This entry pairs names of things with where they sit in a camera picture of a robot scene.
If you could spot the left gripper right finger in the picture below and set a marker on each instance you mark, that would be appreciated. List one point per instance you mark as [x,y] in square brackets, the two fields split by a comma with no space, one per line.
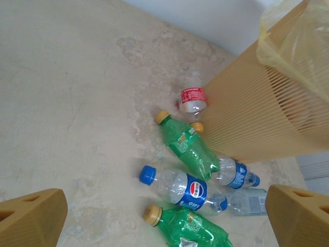
[300,218]

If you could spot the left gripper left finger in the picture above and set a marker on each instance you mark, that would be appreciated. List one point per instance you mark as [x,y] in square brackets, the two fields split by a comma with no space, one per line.
[30,221]

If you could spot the clear bottle grey label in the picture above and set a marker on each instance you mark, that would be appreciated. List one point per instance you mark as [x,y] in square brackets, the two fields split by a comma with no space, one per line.
[246,203]

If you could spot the clear bottle blue label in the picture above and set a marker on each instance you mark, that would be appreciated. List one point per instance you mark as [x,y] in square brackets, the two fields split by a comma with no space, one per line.
[237,175]

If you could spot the green bottle yellow cap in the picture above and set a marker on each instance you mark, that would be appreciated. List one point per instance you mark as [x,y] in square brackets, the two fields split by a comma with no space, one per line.
[190,149]
[190,229]

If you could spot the clear Pepsi bottle blue cap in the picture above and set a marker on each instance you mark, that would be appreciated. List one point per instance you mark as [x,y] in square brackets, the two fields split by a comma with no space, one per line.
[192,191]

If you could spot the crushed bottle red label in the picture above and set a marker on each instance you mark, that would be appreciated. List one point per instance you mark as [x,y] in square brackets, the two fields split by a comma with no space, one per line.
[192,96]

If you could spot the orange plastic waste bin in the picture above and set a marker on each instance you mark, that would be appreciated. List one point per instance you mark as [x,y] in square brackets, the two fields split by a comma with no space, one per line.
[244,115]

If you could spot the yellow plastic bin liner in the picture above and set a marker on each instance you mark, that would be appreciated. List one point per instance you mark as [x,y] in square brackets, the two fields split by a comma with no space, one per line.
[295,51]

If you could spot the aluminium table frame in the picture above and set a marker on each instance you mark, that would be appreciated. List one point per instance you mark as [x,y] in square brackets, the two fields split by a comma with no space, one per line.
[316,167]

